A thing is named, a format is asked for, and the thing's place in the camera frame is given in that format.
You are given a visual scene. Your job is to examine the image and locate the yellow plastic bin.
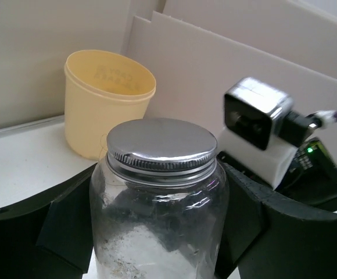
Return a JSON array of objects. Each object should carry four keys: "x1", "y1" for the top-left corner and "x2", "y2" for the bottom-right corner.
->
[{"x1": 64, "y1": 49, "x2": 156, "y2": 160}]

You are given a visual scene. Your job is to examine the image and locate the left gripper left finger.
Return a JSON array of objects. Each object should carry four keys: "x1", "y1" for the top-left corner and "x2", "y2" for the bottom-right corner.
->
[{"x1": 0, "y1": 166, "x2": 94, "y2": 278}]

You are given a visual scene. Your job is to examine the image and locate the clear jar with metal lid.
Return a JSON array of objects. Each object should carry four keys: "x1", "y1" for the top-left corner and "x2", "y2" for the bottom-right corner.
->
[{"x1": 89, "y1": 118, "x2": 229, "y2": 278}]

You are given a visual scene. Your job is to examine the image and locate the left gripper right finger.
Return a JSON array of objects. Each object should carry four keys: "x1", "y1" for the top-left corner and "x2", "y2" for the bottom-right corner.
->
[{"x1": 219, "y1": 164, "x2": 337, "y2": 278}]

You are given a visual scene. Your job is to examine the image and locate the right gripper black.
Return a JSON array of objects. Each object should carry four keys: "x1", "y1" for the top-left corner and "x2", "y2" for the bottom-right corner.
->
[{"x1": 217, "y1": 138, "x2": 337, "y2": 213}]

